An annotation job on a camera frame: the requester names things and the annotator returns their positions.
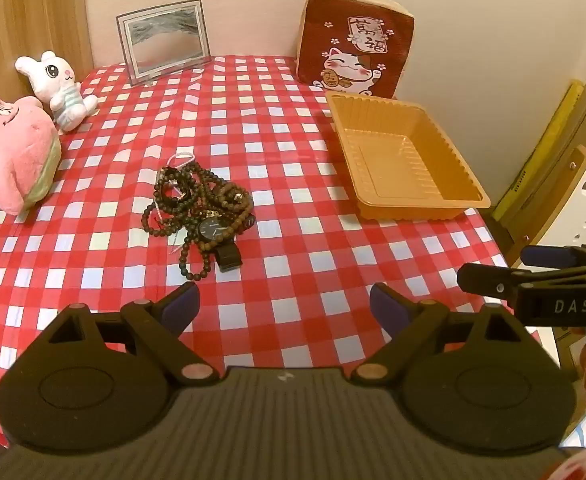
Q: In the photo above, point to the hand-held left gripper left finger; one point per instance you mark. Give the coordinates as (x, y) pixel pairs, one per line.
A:
(185, 305)

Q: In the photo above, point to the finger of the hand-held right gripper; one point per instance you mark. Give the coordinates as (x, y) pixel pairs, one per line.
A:
(548, 256)
(488, 282)

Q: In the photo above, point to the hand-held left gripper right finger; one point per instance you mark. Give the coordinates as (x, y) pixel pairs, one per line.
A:
(385, 307)

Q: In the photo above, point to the black wristwatch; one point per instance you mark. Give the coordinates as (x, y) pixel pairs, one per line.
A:
(213, 230)

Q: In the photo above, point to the orange plastic tray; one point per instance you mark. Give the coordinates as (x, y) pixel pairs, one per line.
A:
(398, 160)

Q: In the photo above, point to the red white checkered tablecloth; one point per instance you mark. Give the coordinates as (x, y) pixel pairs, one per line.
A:
(283, 125)

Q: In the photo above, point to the pink plush toy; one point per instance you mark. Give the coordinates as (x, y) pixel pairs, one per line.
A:
(13, 150)

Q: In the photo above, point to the white bunny plush toy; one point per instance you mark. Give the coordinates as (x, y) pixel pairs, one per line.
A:
(55, 77)

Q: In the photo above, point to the red lucky cat cushion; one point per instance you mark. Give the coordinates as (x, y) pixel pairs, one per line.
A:
(353, 45)

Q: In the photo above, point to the wooden side panel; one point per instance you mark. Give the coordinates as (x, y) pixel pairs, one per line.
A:
(23, 10)

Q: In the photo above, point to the silver picture frame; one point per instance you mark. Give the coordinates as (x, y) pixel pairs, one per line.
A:
(165, 35)

